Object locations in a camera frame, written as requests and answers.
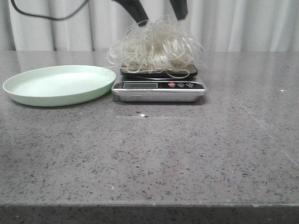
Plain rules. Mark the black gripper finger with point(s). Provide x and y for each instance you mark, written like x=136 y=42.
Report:
x=135 y=10
x=180 y=8

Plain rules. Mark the white vermicelli noodle bundle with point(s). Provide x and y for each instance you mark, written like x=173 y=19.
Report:
x=163 y=46

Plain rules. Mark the white pleated curtain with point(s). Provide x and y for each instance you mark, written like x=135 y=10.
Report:
x=218 y=25

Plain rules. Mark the digital kitchen scale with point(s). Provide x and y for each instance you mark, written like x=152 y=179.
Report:
x=165 y=87

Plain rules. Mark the light green plastic plate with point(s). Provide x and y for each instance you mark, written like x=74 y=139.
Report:
x=60 y=85

